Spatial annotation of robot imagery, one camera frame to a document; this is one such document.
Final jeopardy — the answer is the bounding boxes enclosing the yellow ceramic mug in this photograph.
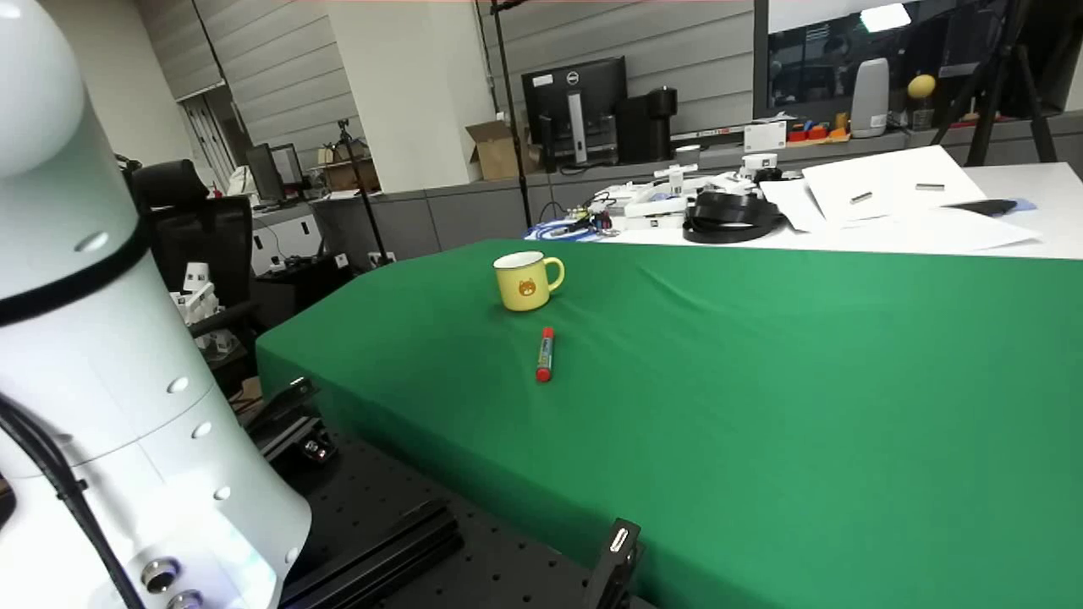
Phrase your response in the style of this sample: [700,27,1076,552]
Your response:
[495,251,564,315]

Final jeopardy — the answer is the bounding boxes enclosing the red capped marker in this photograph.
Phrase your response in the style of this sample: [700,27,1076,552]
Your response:
[536,327,555,382]

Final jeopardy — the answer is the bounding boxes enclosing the cardboard box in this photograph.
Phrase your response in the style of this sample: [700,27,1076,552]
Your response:
[466,121,516,182]

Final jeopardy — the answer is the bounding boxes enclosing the black computer monitor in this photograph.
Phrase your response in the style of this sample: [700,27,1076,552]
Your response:
[522,57,625,173]

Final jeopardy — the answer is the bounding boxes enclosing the black desktop computer box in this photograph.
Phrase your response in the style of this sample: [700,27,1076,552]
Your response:
[615,89,678,162]

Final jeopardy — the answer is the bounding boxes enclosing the green table cloth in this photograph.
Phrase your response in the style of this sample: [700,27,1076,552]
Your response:
[256,244,1083,609]

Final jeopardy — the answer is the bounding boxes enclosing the black office chair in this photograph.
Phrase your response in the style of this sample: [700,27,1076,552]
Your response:
[127,160,259,340]

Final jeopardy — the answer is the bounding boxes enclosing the white speaker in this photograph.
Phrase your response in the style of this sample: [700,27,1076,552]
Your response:
[849,57,890,139]

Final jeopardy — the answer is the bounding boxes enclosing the white papers on table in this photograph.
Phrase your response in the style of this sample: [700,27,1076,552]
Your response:
[761,145,1037,253]

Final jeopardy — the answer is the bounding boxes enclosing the yellow ball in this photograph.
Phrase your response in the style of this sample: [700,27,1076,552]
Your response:
[906,73,936,102]

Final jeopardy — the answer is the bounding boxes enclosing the black tripod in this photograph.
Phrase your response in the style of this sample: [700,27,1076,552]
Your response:
[934,0,1055,164]

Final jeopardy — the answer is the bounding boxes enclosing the blue white cable pile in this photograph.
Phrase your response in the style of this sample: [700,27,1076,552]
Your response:
[523,206,618,246]

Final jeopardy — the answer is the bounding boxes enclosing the black coiled cable bundle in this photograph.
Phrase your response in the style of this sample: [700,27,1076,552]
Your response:
[680,186,789,246]

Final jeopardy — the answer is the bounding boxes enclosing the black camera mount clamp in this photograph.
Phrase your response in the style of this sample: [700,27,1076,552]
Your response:
[586,518,639,609]

